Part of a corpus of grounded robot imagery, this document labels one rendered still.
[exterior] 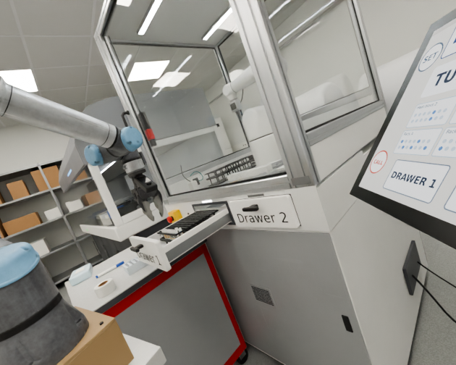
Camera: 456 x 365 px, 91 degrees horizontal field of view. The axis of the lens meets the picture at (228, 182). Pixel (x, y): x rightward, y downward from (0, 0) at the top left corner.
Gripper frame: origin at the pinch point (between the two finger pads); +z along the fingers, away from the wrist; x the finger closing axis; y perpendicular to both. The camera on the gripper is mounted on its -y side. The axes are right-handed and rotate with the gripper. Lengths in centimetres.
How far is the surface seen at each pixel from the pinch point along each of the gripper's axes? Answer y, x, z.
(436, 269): -61, -124, 97
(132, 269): 17.7, 13.1, 19.4
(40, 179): 372, 13, -77
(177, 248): -16.1, 3.8, 10.9
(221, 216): -15.8, -18.6, 9.7
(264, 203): -39.3, -21.2, 6.2
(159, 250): -17.7, 10.3, 7.6
